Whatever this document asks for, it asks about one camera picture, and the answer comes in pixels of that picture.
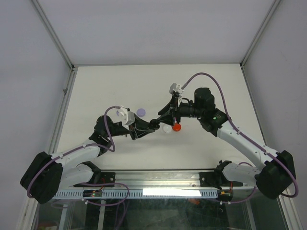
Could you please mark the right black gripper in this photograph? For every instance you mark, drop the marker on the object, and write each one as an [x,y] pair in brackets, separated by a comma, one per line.
[174,103]

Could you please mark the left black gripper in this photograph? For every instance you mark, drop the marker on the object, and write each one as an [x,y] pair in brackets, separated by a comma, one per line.
[137,129]

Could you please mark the white earbud charging case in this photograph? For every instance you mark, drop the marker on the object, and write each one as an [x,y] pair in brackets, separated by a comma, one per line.
[167,128]

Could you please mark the black earbud charging case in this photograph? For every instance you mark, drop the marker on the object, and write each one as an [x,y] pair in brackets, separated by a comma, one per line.
[154,124]

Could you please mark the orange earbud charging case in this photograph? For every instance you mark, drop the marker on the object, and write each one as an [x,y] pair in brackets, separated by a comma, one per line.
[177,127]

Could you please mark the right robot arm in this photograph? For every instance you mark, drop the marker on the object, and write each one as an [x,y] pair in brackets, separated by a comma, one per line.
[272,171]

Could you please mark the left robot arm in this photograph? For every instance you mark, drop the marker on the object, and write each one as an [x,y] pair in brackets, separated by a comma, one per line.
[49,173]

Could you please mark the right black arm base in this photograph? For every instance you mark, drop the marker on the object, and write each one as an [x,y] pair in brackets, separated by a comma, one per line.
[216,180]

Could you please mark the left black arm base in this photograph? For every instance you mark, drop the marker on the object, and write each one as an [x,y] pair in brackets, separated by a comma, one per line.
[99,179]

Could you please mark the purple earbud charging case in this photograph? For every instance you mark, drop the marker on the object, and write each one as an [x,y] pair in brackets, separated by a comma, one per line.
[141,112]

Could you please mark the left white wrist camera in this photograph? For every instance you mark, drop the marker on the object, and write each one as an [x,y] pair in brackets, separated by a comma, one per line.
[124,114]

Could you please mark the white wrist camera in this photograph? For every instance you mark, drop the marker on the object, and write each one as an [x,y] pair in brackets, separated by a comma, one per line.
[124,114]
[175,89]

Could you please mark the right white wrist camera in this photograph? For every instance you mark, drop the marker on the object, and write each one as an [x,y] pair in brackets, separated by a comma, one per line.
[175,89]

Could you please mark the aluminium mounting rail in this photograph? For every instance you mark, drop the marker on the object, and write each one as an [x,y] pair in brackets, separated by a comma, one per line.
[139,179]

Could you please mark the white slotted cable duct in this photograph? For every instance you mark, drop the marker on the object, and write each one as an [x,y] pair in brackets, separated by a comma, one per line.
[147,193]

